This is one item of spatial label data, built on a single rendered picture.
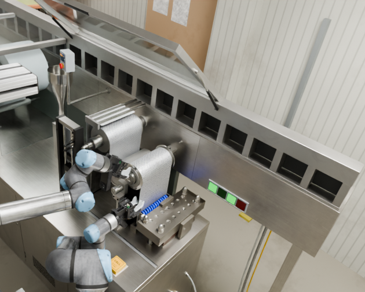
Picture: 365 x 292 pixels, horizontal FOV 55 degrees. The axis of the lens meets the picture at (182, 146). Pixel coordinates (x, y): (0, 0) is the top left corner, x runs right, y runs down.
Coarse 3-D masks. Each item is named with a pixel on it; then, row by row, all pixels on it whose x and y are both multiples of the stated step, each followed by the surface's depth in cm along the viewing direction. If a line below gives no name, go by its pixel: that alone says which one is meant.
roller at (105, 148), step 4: (136, 116) 195; (140, 120) 195; (92, 132) 185; (96, 132) 182; (100, 132) 180; (92, 136) 186; (104, 136) 179; (104, 140) 180; (104, 144) 182; (108, 144) 179; (100, 148) 185; (104, 148) 183; (108, 148) 181
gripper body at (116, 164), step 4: (108, 156) 155; (112, 156) 154; (116, 156) 165; (112, 160) 155; (116, 160) 157; (120, 160) 159; (112, 164) 157; (116, 164) 159; (120, 164) 158; (124, 164) 162; (112, 168) 158; (116, 168) 159; (120, 168) 159; (104, 172) 153; (112, 172) 159; (116, 172) 159; (120, 172) 163; (116, 176) 161
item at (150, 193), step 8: (160, 176) 187; (168, 176) 194; (152, 184) 184; (160, 184) 191; (144, 192) 181; (152, 192) 188; (160, 192) 196; (144, 200) 185; (152, 200) 192; (144, 208) 189
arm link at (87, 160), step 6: (84, 150) 141; (78, 156) 141; (84, 156) 140; (90, 156) 140; (96, 156) 143; (102, 156) 148; (78, 162) 140; (84, 162) 139; (90, 162) 141; (96, 162) 144; (102, 162) 147; (84, 168) 142; (90, 168) 143; (96, 168) 146; (102, 168) 148
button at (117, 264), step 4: (116, 256) 174; (112, 260) 172; (116, 260) 172; (120, 260) 172; (112, 264) 170; (116, 264) 170; (120, 264) 170; (124, 264) 171; (112, 268) 168; (116, 268) 168; (120, 268) 169; (116, 272) 168
